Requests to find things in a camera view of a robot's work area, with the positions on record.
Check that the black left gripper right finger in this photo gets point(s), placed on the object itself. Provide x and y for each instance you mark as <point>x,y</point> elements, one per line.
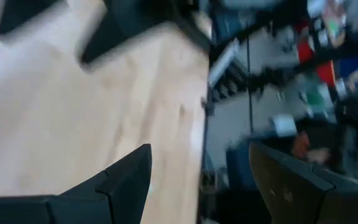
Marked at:
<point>297,196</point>

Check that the red object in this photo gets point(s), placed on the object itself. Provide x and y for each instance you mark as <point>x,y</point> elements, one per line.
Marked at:
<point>325,71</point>

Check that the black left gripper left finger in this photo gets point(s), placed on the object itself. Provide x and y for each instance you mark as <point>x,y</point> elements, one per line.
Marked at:
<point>82,202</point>

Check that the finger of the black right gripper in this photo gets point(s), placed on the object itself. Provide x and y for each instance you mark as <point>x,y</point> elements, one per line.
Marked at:
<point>135,18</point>
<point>23,12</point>

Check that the small white box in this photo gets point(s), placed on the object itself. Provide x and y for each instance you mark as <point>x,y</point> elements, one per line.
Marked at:
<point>284,125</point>

